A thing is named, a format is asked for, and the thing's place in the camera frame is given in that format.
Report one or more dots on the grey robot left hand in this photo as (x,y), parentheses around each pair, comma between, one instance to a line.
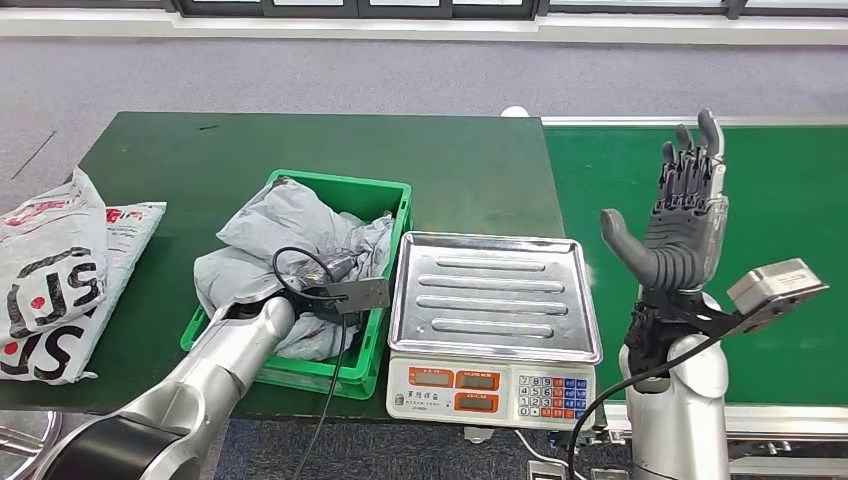
(331,266)

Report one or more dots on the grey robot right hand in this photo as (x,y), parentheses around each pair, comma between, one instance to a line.
(682,245)

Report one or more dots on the grey mailer bag dark-red print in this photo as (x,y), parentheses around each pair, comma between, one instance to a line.
(225,272)

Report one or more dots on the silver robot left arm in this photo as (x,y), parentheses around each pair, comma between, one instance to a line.
(179,397)

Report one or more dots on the green conveyor belt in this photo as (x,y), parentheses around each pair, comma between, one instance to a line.
(782,199)

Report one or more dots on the green plastic crate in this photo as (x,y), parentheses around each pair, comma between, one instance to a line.
(371,199)

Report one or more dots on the electronic scale steel tray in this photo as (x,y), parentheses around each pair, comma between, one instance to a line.
(497,298)

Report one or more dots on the white SF mailer bag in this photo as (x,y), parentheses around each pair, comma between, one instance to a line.
(126,245)
(46,265)

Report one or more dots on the white round cap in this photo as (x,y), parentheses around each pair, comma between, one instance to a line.
(515,111)

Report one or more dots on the white power socket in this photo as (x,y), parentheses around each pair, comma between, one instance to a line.
(609,474)
(546,472)

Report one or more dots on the round metal stand base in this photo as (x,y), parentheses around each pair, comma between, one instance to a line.
(26,444)

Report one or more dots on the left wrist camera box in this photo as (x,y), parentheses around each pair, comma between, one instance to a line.
(354,295)

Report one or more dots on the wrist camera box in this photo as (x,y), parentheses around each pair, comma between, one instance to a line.
(775,285)
(354,295)

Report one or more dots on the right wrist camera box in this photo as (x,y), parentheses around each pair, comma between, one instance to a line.
(775,285)

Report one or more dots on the aluminium conveyor frame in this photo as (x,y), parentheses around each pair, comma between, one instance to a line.
(782,417)

